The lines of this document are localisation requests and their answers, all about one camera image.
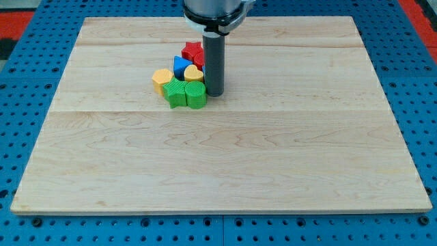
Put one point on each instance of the blue triangle block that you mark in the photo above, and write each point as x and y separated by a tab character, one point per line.
179	66

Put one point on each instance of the green cylinder block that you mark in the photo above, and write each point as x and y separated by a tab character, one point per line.
195	94

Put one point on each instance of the red star block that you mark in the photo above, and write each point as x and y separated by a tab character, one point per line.
191	49

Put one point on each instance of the yellow hexagon block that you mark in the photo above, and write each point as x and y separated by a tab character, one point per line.
160	78

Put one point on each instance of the light wooden board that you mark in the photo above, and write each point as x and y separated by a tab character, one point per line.
302	128

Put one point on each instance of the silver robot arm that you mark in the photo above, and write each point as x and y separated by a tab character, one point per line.
215	18

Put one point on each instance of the red round block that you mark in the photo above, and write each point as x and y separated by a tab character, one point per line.
198	60

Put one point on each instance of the yellow heart block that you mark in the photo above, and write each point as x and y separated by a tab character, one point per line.
191	73

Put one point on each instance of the green star block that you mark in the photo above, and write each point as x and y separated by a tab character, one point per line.
174	93

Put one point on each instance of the grey cylindrical pointer rod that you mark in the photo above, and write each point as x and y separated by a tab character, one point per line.
214	59

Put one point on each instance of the blue block behind rod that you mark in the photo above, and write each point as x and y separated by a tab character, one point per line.
203	71

